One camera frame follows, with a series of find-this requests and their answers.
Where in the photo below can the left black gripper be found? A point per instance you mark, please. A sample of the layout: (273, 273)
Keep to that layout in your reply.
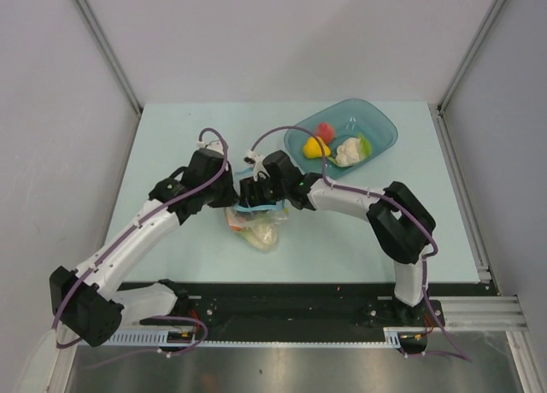
(230, 199)

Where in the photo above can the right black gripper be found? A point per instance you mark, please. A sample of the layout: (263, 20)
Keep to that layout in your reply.
(249, 188)

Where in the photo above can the yellow fake lemon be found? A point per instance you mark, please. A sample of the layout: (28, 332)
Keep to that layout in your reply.
(315, 148)

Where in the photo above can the clear zip top bag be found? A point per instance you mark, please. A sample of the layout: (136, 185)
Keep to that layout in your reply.
(256, 216)

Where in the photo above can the red fake pepper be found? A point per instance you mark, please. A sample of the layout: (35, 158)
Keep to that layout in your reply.
(326, 132)

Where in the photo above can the white fake garlic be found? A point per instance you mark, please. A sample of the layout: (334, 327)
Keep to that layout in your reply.
(349, 153)

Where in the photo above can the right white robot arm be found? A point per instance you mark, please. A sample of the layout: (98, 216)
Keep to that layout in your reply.
(400, 223)

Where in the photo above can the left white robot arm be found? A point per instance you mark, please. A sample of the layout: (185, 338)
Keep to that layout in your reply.
(87, 299)

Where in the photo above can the green fake lettuce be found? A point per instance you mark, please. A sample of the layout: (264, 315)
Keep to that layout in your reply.
(262, 236)

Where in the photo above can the teal plastic bin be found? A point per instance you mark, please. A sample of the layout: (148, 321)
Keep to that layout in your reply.
(354, 118)

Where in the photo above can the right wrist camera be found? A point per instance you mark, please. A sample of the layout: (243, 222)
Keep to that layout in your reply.
(255, 161)

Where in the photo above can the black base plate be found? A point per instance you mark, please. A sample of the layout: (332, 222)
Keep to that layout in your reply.
(220, 305)

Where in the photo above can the white cable duct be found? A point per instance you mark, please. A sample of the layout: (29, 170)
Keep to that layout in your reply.
(289, 334)

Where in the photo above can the aluminium frame rail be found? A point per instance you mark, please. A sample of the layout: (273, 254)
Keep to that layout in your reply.
(490, 312)

